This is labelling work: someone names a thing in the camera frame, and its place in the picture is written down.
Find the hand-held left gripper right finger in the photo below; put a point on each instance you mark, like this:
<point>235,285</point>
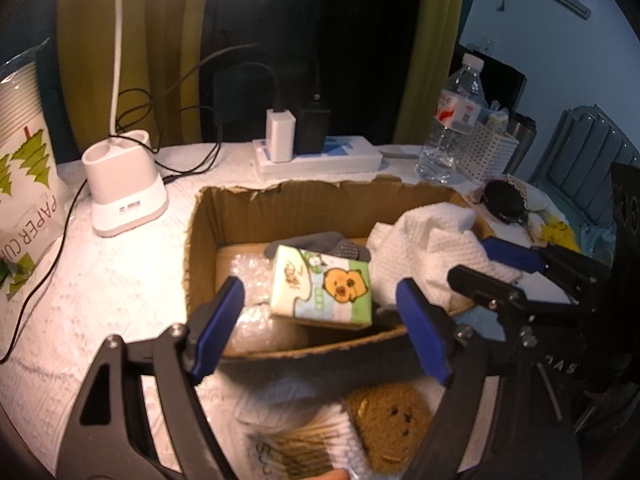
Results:
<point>422,332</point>

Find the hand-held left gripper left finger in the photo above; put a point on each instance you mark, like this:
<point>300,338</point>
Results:
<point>220,327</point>

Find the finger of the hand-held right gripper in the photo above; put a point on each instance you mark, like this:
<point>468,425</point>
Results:
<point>490,287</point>
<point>512,254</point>

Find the clear bubble wrap bag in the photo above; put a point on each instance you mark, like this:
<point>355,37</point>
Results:
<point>250,330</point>

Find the white embossed towel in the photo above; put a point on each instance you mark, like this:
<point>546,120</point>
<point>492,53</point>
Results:
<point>430,240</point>

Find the brown cardboard box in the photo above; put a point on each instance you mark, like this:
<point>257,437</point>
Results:
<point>210,220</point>

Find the cartoon printed tissue pack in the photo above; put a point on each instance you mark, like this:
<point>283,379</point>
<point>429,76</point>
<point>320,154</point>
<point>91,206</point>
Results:
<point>320,285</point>

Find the grey dotted sock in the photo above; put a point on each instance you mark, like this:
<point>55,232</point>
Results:
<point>340,245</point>

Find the person's left hand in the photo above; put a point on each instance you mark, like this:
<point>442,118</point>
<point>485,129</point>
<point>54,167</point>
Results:
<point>337,475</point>

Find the yellow tissue pack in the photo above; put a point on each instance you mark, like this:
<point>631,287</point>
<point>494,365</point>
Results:
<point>562,237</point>

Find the black round pouch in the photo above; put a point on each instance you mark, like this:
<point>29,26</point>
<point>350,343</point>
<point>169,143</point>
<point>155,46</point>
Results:
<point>502,200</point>

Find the brown bear cookie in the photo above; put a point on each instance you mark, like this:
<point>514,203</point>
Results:
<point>387,425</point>

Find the white perforated basket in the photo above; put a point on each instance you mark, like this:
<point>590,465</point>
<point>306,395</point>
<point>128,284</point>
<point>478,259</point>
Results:
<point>487,152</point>

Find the stainless steel cup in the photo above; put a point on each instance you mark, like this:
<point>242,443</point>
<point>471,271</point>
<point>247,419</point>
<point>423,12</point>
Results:
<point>522,137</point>

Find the grey padded headboard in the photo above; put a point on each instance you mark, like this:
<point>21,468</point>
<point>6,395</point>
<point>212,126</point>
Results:
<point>585,160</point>

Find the striped clear plastic packet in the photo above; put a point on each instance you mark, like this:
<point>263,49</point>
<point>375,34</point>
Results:
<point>295,445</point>

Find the clear plastic water bottle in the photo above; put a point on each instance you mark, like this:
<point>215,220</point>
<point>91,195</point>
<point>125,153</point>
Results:
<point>450,125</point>

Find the white desk lamp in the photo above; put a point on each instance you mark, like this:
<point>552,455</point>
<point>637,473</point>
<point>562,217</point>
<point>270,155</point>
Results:
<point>125,195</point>

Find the black computer monitor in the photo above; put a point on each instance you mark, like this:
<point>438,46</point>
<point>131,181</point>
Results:
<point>505,85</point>

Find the white power strip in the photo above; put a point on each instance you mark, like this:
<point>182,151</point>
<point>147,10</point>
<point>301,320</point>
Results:
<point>345,157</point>

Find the white charger plug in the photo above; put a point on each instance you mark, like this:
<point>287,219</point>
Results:
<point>280,135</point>

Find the black charger plug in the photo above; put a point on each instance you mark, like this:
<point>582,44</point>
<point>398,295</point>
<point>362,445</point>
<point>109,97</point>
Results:
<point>312,130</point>

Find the yellow curtain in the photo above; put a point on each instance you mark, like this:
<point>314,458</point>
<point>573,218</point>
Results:
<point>100,75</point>
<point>430,50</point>

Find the white paper cup pack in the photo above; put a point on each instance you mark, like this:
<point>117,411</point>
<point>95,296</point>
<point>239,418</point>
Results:
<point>25,160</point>

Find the dark window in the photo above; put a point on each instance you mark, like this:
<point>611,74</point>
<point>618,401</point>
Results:
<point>360,40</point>

